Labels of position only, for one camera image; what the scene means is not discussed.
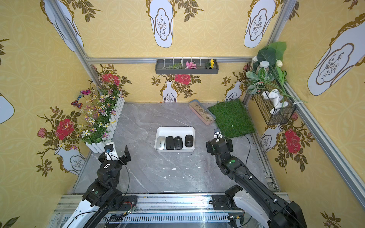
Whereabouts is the black wire basket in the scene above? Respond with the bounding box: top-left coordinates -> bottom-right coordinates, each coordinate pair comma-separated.
253,83 -> 296,125

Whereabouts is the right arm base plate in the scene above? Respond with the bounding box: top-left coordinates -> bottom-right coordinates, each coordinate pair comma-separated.
209,195 -> 240,211

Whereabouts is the pink tray with stones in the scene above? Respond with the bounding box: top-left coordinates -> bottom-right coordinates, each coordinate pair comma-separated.
188,99 -> 216,125

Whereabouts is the green leafy artificial plant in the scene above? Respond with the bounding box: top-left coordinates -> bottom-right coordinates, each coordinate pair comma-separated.
246,41 -> 304,103

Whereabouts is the white storage box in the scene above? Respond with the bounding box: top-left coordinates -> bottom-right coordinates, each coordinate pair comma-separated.
154,126 -> 196,153

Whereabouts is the black mouse with wheel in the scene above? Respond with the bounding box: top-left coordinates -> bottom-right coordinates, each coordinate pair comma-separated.
174,136 -> 183,150

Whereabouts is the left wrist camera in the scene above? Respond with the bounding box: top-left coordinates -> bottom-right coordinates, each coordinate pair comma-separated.
104,142 -> 118,161

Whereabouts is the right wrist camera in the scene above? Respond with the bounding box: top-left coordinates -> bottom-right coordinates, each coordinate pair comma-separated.
213,128 -> 222,138

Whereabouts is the white figurine in basket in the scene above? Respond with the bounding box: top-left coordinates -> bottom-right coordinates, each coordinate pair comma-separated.
262,89 -> 289,115

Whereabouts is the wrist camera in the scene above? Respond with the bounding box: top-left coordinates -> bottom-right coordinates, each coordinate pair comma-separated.
104,142 -> 118,161
213,128 -> 222,138

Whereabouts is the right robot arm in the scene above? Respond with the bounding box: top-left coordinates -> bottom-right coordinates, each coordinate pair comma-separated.
206,138 -> 307,228

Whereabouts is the silver white mouse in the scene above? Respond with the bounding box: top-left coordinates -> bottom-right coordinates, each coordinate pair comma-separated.
156,136 -> 166,150

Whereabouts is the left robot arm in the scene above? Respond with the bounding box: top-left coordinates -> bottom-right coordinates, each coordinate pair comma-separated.
63,143 -> 137,228

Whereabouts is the green artificial grass mat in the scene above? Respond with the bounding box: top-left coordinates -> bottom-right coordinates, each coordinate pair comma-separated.
208,99 -> 256,138

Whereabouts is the rounded black mouse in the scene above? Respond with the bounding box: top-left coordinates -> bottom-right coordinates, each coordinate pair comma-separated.
184,135 -> 194,148

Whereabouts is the white fence flower planter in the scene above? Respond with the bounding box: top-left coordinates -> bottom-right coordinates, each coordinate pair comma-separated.
65,73 -> 125,145

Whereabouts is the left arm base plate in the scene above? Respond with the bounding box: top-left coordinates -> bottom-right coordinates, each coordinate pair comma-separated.
114,195 -> 138,211

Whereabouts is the grey wall shelf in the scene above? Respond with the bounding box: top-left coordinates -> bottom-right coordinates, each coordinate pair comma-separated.
155,58 -> 220,75

